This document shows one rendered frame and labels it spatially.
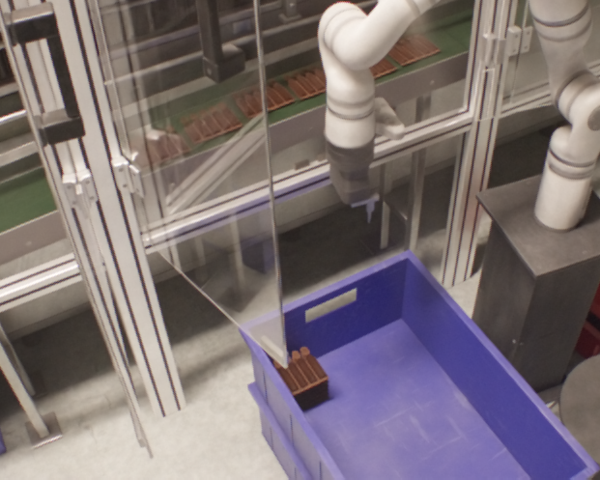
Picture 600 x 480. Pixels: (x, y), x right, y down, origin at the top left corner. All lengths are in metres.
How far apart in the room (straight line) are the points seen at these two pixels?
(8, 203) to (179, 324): 0.73
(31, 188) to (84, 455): 0.70
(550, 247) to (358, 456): 0.56
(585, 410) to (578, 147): 0.57
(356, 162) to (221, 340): 0.97
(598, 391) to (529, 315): 0.23
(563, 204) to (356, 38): 0.63
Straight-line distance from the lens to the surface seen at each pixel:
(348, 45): 1.03
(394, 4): 1.05
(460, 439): 1.62
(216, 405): 1.92
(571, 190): 1.48
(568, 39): 1.25
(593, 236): 1.57
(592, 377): 1.73
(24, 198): 1.53
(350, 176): 1.19
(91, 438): 1.94
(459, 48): 1.75
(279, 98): 1.58
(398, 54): 1.69
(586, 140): 1.41
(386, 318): 1.74
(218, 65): 0.83
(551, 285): 1.59
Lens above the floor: 1.63
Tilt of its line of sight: 45 degrees down
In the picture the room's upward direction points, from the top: 3 degrees counter-clockwise
